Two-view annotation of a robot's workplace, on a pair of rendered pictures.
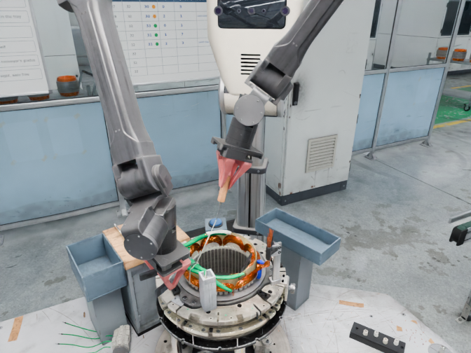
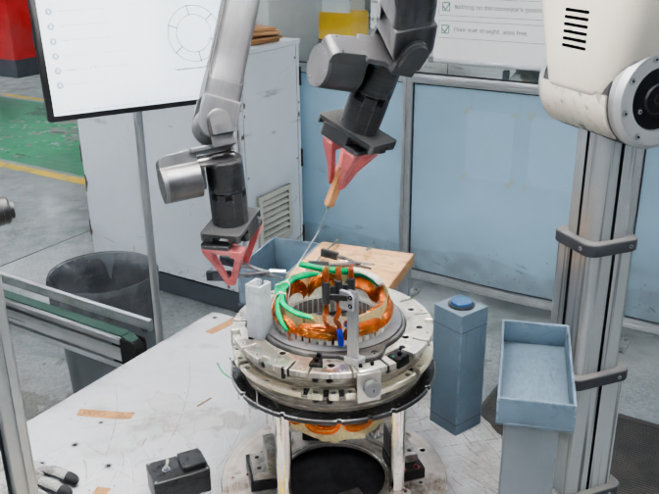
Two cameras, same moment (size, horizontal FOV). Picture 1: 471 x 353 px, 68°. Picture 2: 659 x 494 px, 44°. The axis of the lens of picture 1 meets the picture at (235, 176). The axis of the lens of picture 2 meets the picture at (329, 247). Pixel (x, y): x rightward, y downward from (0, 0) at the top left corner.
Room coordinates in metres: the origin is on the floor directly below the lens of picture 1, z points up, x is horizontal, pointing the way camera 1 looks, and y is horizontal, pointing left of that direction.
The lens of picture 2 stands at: (0.06, -0.95, 1.69)
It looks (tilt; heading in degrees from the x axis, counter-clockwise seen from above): 22 degrees down; 58
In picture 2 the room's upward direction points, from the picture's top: 1 degrees counter-clockwise
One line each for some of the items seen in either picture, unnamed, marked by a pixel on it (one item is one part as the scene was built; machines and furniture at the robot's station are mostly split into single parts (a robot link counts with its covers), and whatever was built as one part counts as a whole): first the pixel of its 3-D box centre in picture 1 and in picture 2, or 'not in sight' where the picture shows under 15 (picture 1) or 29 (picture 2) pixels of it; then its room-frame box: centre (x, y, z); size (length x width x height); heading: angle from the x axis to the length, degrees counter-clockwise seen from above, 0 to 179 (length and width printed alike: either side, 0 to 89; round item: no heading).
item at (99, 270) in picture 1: (101, 291); (282, 317); (0.78, 0.40, 0.92); 0.17 x 0.11 x 0.28; 37
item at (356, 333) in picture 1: (376, 340); not in sight; (0.72, -0.42, 0.79); 0.15 x 0.05 x 0.02; 59
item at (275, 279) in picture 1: (275, 262); (354, 326); (0.64, -0.09, 1.15); 0.03 x 0.02 x 0.12; 110
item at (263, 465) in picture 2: not in sight; (264, 457); (0.57, 0.09, 0.85); 0.06 x 0.04 x 0.05; 70
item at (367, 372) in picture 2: (284, 287); (367, 382); (0.64, -0.12, 1.07); 0.04 x 0.02 x 0.05; 166
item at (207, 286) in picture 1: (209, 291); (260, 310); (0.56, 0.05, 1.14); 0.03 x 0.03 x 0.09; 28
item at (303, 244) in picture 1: (293, 264); (529, 436); (0.91, -0.19, 0.92); 0.25 x 0.11 x 0.28; 45
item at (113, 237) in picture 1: (146, 237); (351, 270); (0.88, 0.27, 1.05); 0.20 x 0.19 x 0.02; 127
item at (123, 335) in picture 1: (121, 339); not in sight; (0.72, 0.34, 0.80); 0.10 x 0.05 x 0.04; 10
